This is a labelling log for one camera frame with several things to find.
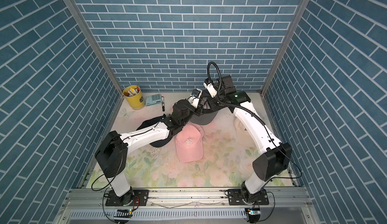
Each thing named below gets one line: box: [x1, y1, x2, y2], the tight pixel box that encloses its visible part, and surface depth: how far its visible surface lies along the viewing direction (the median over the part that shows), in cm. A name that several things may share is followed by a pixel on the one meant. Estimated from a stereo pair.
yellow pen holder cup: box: [122, 85, 146, 111], surface depth 107 cm
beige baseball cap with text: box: [233, 108, 257, 137], surface depth 50 cm
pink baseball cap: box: [175, 121, 205, 163], surface depth 90 cm
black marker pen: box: [161, 95, 166, 112], surface depth 114 cm
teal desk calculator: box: [145, 93, 162, 107], surface depth 117 cm
